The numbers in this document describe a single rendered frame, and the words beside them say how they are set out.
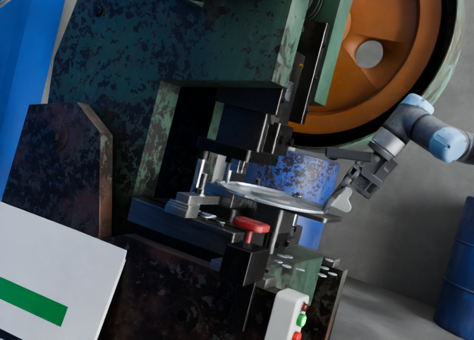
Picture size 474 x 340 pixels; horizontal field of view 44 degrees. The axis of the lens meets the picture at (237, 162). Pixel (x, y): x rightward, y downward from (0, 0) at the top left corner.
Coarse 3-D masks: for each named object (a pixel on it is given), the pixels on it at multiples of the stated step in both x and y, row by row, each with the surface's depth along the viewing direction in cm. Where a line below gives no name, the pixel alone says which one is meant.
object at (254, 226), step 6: (234, 222) 119; (240, 222) 119; (246, 222) 118; (252, 222) 119; (258, 222) 121; (246, 228) 118; (252, 228) 118; (258, 228) 117; (264, 228) 118; (246, 234) 120; (252, 234) 121; (246, 240) 120
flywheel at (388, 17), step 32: (384, 0) 182; (416, 0) 177; (352, 32) 186; (384, 32) 181; (416, 32) 175; (352, 64) 185; (384, 64) 181; (416, 64) 173; (352, 96) 185; (384, 96) 177; (320, 128) 185; (352, 128) 180
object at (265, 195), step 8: (224, 184) 157; (232, 184) 162; (240, 184) 166; (248, 184) 167; (232, 192) 145; (240, 192) 149; (248, 192) 154; (256, 192) 152; (264, 192) 157; (272, 192) 167; (280, 192) 169; (256, 200) 141; (264, 200) 140; (272, 200) 148; (280, 200) 149; (288, 200) 151; (296, 200) 161; (304, 200) 165; (288, 208) 141; (296, 208) 141; (304, 208) 149; (312, 208) 153; (320, 208) 157
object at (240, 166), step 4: (232, 160) 158; (236, 160) 158; (240, 160) 157; (232, 164) 158; (236, 164) 158; (240, 164) 158; (244, 164) 158; (232, 168) 158; (236, 168) 158; (240, 168) 158; (244, 168) 159; (236, 172) 158; (240, 172) 158; (244, 172) 159
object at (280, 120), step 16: (288, 96) 157; (224, 112) 154; (240, 112) 152; (256, 112) 150; (288, 112) 160; (224, 128) 154; (240, 128) 152; (256, 128) 150; (272, 128) 151; (288, 128) 155; (240, 144) 152; (256, 144) 150; (272, 144) 151; (288, 144) 156
